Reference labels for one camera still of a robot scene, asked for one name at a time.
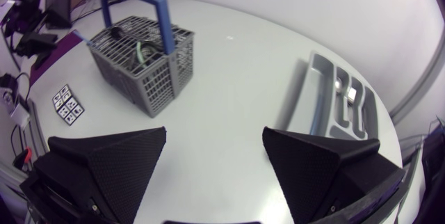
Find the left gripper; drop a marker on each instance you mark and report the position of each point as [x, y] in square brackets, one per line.
[34, 43]

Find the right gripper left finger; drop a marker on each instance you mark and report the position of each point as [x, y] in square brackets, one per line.
[114, 168]

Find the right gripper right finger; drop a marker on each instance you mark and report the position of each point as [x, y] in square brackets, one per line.
[313, 168]

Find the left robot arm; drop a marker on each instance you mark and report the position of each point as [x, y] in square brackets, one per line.
[26, 8]

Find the grey cutlery basket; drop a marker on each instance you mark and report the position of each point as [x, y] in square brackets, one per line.
[156, 88]

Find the grey cutlery tray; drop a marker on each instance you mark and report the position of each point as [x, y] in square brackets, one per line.
[321, 78]

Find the dark mat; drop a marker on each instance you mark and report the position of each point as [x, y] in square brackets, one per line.
[52, 60]

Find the dark screen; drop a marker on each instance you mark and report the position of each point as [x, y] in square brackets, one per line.
[59, 1]

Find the black-and-white patterned cube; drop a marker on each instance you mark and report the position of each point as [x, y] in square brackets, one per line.
[67, 105]

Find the steel utensil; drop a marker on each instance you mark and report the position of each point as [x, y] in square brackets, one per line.
[352, 94]

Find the steel spoon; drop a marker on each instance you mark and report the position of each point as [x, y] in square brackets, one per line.
[338, 85]

